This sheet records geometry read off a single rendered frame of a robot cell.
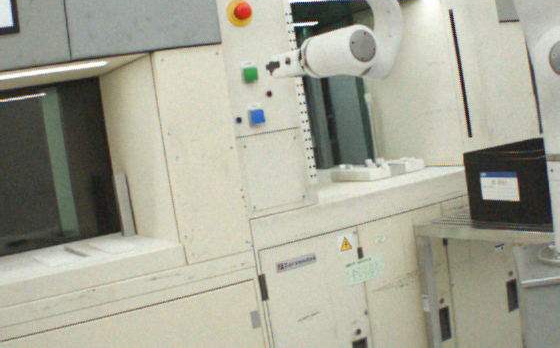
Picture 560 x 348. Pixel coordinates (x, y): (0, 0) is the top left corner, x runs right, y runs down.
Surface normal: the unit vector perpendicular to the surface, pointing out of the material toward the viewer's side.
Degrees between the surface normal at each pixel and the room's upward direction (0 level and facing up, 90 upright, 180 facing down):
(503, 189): 90
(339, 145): 90
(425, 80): 90
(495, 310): 90
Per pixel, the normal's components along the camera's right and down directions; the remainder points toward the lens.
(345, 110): -0.85, 0.17
